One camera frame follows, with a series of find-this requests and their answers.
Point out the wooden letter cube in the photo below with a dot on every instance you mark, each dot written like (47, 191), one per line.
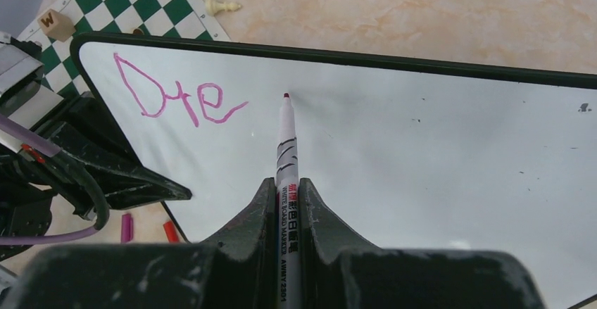
(55, 25)

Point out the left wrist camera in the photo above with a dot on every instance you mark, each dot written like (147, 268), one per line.
(25, 102)

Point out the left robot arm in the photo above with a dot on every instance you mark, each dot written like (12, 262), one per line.
(30, 221)

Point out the whiteboard with black frame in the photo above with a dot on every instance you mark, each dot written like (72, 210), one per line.
(411, 153)

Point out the pink whiteboard marker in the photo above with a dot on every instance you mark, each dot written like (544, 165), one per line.
(289, 287)

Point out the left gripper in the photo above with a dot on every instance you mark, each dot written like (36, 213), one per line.
(80, 127)

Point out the wooden chess piece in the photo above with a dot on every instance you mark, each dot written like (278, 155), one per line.
(214, 7)

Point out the pink marker cap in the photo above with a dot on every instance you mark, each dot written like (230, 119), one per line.
(127, 228)

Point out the green white chessboard mat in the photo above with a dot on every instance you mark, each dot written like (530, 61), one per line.
(164, 18)

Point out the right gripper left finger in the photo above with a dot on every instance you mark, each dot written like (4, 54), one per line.
(232, 268)

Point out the red whiteboard marker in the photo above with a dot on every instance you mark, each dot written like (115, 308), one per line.
(171, 232)

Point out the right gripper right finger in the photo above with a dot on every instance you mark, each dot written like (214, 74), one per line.
(342, 269)

